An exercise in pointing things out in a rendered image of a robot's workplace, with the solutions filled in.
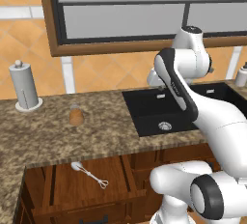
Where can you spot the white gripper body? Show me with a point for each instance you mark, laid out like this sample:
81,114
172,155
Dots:
155,78

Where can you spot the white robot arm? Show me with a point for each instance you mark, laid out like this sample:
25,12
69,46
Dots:
222,128

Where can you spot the silver metal tongs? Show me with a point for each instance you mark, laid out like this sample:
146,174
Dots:
90,173

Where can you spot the open wooden drawer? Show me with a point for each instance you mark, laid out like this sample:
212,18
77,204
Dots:
87,195

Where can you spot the black kitchen sink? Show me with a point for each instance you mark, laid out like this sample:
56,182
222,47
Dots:
148,115

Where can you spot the wooden window with white blinds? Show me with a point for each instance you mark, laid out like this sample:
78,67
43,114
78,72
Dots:
128,18

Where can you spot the wooden cabinet front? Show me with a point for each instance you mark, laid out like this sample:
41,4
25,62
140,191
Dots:
167,157

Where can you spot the white soap dispenser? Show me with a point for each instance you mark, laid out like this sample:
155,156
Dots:
241,75

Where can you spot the brown shaker with grey lid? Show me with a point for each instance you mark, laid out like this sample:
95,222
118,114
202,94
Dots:
76,117

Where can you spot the white paper towel holder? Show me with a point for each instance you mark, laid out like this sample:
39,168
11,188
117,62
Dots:
23,86

